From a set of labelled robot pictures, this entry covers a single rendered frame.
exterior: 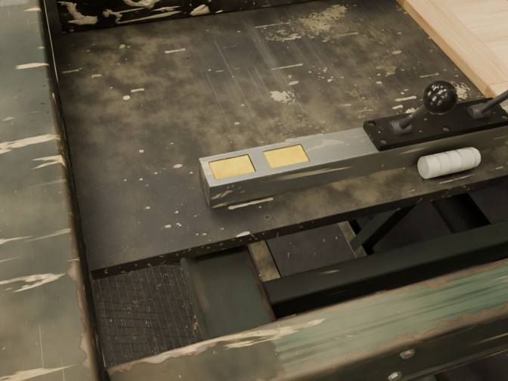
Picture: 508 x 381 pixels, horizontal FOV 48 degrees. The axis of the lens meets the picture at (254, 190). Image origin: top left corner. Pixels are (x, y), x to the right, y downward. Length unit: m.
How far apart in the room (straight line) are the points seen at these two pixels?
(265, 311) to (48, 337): 0.26
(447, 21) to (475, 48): 0.08
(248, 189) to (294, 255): 2.39
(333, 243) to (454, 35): 1.96
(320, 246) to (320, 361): 2.41
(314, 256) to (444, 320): 2.39
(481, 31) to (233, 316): 0.67
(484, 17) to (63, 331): 0.88
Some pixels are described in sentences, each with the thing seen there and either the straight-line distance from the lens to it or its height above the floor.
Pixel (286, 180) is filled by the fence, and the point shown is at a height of 1.62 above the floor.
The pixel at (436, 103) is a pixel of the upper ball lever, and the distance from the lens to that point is 0.66.
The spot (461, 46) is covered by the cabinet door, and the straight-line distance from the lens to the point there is 1.02.
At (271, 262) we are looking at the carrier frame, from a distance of 1.99.
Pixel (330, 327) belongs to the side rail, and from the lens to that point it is 0.56.
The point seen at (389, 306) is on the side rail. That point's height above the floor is 1.61.
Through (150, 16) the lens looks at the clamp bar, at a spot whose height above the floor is 1.68.
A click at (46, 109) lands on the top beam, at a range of 0.70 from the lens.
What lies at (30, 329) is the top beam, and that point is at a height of 1.91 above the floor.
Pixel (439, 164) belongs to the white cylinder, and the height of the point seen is 1.45.
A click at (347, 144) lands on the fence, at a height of 1.55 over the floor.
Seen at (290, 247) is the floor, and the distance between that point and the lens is 3.10.
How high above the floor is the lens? 2.07
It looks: 37 degrees down
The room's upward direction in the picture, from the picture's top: 76 degrees counter-clockwise
